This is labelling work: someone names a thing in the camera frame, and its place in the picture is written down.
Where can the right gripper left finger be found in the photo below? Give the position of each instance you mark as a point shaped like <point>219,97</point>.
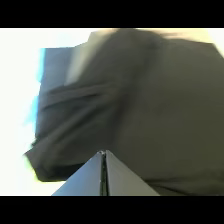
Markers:
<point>85,183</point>

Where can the black garment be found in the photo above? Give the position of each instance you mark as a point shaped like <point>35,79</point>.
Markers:
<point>150,106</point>

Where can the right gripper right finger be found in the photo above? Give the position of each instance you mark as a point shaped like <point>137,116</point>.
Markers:
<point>128,183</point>

